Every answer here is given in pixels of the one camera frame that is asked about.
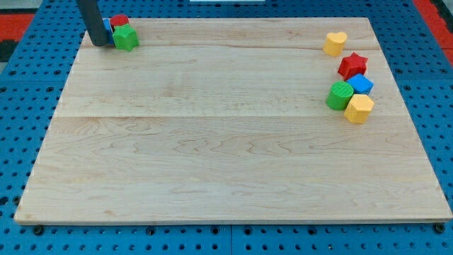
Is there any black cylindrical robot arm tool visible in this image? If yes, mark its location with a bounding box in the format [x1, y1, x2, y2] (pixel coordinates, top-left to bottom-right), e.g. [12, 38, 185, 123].
[76, 0, 109, 47]

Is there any blue block behind arm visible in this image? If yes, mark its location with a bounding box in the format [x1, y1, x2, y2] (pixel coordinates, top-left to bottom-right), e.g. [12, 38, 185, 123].
[103, 18, 114, 45]

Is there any green star block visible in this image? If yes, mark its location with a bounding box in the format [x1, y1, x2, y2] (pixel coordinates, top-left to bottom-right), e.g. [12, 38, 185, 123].
[113, 24, 139, 52]

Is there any blue cube block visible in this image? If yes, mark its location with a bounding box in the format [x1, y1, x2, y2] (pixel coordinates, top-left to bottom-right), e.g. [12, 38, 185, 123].
[346, 74, 374, 95]

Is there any red star block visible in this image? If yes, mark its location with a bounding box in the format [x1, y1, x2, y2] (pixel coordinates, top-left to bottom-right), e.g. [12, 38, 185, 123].
[338, 52, 368, 81]

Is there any yellow hexagon block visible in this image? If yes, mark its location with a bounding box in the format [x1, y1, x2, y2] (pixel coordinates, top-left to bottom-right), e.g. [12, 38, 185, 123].
[344, 94, 374, 124]

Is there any green cylinder block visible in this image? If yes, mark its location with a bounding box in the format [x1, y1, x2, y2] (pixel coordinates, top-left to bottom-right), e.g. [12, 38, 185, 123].
[326, 81, 354, 111]

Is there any light wooden board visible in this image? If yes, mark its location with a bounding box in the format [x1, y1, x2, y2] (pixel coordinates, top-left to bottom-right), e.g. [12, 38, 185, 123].
[15, 18, 452, 225]

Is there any red cylinder block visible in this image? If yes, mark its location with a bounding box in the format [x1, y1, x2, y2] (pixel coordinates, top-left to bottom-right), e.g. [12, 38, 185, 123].
[110, 13, 129, 28]

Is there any yellow heart block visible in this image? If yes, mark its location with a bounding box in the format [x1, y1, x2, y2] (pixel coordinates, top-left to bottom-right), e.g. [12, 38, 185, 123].
[323, 32, 348, 57]

